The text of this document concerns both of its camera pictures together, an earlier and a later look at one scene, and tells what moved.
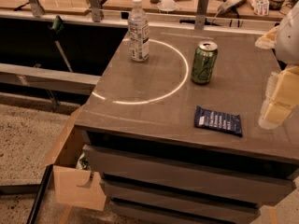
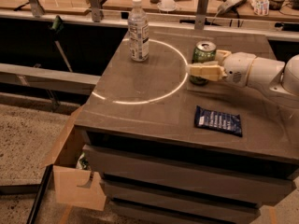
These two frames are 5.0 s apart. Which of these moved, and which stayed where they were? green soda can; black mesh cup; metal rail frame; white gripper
Moved: white gripper
Stayed: green soda can; black mesh cup; metal rail frame
